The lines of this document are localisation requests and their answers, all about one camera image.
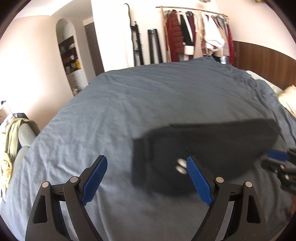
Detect black sweatpants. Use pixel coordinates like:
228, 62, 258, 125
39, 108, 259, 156
131, 118, 280, 196

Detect cream patterned pillow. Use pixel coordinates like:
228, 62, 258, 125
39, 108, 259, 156
278, 85, 296, 117

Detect grey sofa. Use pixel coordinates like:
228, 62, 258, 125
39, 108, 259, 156
1, 114, 40, 174

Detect brown wooden headboard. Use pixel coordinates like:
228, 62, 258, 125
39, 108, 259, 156
234, 41, 296, 90

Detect green cloth on sofa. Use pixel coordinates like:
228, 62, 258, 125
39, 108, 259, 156
0, 117, 30, 197

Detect dark doorway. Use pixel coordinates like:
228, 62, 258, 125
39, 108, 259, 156
84, 22, 104, 76

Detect black narrow stand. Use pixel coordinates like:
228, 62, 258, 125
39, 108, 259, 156
130, 21, 144, 65

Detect black and white coat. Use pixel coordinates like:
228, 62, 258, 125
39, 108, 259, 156
179, 11, 196, 59

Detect white hanging jacket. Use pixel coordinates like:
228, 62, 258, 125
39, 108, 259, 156
202, 15, 225, 52

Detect black cylindrical tower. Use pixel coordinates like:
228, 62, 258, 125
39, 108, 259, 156
147, 29, 163, 64

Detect red quilted coat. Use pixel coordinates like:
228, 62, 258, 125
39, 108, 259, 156
166, 10, 184, 62

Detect white wavy floor mirror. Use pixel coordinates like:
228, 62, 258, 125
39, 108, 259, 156
123, 3, 135, 68

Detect wooden clothes rack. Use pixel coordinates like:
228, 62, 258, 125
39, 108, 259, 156
157, 6, 233, 64

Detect arched wall shelf niche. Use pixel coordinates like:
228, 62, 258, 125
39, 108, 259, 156
56, 19, 88, 96

